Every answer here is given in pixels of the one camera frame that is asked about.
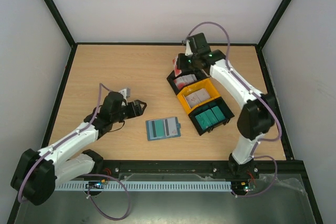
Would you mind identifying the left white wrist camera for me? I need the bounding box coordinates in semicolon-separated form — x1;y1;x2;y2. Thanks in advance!
118;88;131;100

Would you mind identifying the light blue slotted cable duct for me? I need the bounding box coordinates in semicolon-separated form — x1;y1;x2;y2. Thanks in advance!
56;181;232;192

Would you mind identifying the black bin with teal cards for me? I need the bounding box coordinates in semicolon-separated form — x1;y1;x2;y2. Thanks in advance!
188;97;234;136

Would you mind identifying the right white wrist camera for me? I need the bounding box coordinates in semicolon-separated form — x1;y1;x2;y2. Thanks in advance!
183;38;193;57

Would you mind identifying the black aluminium frame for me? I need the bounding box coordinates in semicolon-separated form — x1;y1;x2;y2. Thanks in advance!
8;0;323;223

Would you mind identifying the teal magnetic stripe card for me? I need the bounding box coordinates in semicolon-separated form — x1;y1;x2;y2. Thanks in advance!
149;120;165;139

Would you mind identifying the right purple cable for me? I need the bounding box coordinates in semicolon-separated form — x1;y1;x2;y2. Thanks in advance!
186;22;283;199

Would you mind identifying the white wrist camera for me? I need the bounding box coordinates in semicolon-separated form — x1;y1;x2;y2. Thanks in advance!
183;38;193;57
118;88;131;100

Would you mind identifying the purple cable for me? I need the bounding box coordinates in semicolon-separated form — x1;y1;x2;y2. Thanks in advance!
186;22;283;199
17;83;131;221

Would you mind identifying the stack of white red cards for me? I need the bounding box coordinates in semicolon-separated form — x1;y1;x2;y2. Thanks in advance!
173;74;197;90

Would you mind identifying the yellow bin with cards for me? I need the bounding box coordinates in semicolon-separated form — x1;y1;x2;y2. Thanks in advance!
177;78;221;114

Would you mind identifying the stack of cards yellow bin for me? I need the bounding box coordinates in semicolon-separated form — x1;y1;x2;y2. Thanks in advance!
185;89;211;109

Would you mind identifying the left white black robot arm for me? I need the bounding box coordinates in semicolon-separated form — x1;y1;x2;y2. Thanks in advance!
10;89;147;206

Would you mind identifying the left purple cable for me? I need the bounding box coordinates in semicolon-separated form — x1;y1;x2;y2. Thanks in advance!
17;83;131;221

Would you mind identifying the white VIP card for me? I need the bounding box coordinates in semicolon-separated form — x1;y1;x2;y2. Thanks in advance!
164;117;178;136

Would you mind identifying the teal card holder wallet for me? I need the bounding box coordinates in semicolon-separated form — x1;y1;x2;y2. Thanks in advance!
145;116;181;141

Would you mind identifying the black bin with red cards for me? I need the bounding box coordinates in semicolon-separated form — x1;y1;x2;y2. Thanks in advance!
166;67;208;95

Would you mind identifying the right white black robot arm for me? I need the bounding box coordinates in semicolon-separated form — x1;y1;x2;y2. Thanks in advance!
176;33;282;177

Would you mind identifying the teal card stack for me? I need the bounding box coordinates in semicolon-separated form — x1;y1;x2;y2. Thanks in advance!
195;106;226;130

